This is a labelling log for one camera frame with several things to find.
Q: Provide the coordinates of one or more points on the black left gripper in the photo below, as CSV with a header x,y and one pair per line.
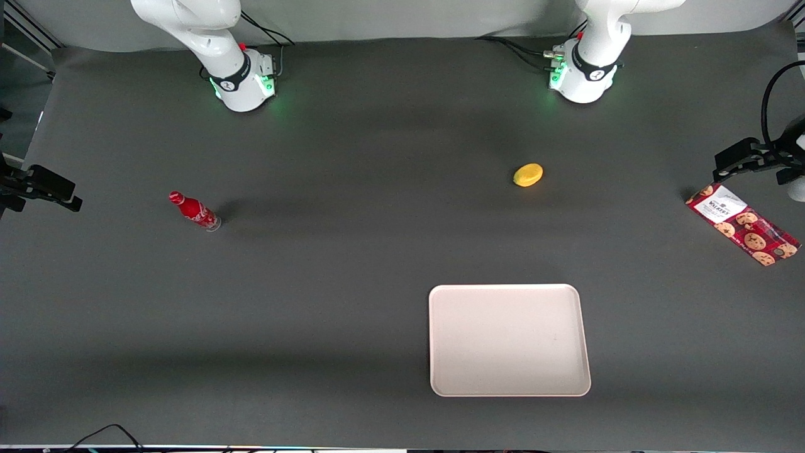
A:
x,y
775,153

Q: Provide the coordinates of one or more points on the red tartan cookie box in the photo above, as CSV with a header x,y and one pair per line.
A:
x,y
748,226

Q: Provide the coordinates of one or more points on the aluminium frame profile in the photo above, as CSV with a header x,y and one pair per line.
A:
x,y
28,22

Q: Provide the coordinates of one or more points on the yellow lemon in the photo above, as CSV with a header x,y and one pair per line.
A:
x,y
528,175

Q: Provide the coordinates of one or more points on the white rectangular tray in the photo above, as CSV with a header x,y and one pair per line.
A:
x,y
509,340

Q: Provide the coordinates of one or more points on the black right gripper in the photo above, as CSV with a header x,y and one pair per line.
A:
x,y
7,180

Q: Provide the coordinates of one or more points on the red cola bottle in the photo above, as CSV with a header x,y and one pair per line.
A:
x,y
194,210

